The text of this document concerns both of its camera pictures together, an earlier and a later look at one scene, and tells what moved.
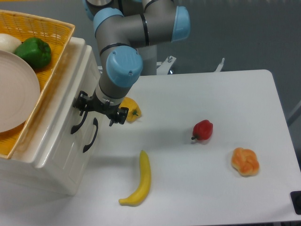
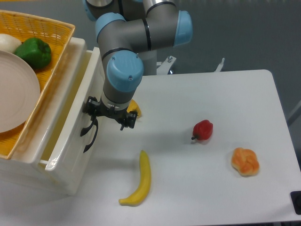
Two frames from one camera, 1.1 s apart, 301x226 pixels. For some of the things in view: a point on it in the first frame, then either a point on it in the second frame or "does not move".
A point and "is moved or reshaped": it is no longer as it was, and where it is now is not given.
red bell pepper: [202, 130] does not move
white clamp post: [218, 68] does not move
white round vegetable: [8, 43] does not move
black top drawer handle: [75, 127] to [85, 130]
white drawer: [81, 86] is moved or reshaped
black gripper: [81, 101] to [93, 108]
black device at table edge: [296, 197] does not move
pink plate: [19, 92] does not move
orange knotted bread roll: [245, 162] does not move
